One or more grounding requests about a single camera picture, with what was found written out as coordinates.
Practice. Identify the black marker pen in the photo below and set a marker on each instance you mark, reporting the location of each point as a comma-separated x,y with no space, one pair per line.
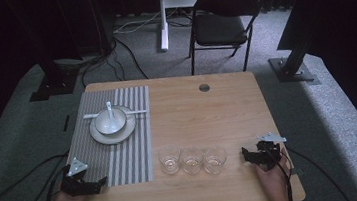
66,123

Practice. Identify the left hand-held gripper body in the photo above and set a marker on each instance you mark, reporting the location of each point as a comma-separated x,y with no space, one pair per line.
74,184

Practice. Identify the clear drinking glass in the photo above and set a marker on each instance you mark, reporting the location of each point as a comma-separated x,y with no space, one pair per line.
170,161
214,161
192,161

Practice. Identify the black folding chair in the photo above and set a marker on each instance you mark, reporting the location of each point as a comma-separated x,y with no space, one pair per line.
219,26

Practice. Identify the person's right hand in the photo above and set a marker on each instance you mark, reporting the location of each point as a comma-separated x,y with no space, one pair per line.
272,181

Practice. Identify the white ceramic spoon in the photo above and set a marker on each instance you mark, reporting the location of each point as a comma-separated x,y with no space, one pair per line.
111,117

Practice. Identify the white desk frame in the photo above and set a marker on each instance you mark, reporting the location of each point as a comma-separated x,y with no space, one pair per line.
163,21

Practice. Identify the white round plate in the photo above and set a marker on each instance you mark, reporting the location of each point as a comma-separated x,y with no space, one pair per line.
103,138

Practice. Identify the grey striped placemat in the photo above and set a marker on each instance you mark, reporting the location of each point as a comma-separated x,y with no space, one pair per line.
121,153

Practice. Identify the white bowl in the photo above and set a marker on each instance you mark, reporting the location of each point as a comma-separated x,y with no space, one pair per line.
106,124

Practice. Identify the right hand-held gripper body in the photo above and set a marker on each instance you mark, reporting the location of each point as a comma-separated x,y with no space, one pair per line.
268,151

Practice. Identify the black metal stand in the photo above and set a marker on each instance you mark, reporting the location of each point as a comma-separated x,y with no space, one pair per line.
54,83
292,68

